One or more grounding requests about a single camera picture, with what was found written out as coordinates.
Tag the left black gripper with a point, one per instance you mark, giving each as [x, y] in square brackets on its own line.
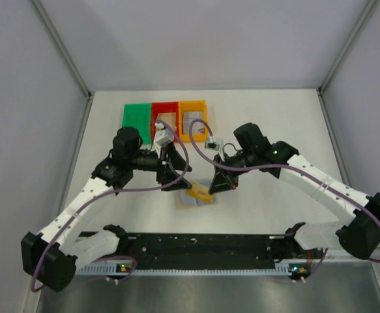
[161, 166]

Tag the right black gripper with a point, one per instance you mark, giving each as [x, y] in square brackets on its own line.
[224, 165]

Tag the beige card holder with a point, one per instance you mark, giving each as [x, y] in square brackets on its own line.
[184, 201]

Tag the yellow credit card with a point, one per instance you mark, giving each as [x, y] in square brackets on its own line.
[199, 192]

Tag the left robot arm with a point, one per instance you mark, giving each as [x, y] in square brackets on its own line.
[55, 254]

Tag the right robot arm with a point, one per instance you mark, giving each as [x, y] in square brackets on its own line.
[357, 229]

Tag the stack of cards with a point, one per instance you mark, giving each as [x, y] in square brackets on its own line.
[190, 116]

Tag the beige card holders stack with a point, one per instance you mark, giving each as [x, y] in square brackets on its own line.
[169, 118]

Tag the yellow plastic bin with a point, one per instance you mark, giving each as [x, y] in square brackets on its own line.
[190, 110]

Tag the red plastic bin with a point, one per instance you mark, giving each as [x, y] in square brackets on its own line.
[160, 107]

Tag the green plastic bin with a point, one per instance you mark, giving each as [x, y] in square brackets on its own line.
[139, 117]

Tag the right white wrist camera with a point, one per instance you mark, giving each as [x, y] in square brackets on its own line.
[214, 143]

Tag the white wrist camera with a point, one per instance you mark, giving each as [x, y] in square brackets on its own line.
[164, 135]
[214, 143]

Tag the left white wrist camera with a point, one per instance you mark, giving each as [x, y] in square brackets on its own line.
[164, 135]

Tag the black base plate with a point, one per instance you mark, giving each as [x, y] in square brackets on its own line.
[168, 251]

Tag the white slotted cable duct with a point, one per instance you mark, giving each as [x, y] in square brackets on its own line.
[115, 269]

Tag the left aluminium corner post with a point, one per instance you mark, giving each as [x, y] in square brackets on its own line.
[60, 47]

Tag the aluminium corner post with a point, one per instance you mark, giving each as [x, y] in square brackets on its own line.
[60, 47]
[358, 27]

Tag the right aluminium corner post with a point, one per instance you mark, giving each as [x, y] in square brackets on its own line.
[358, 27]

